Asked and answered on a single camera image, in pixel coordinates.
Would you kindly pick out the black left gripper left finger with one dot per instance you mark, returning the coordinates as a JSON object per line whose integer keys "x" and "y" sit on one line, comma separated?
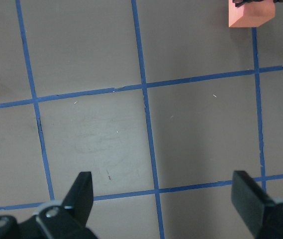
{"x": 56, "y": 219}

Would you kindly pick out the orange foam block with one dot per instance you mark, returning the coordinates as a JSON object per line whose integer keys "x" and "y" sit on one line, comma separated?
{"x": 252, "y": 14}

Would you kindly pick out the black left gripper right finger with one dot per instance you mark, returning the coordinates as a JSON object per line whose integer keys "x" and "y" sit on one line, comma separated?
{"x": 262, "y": 215}

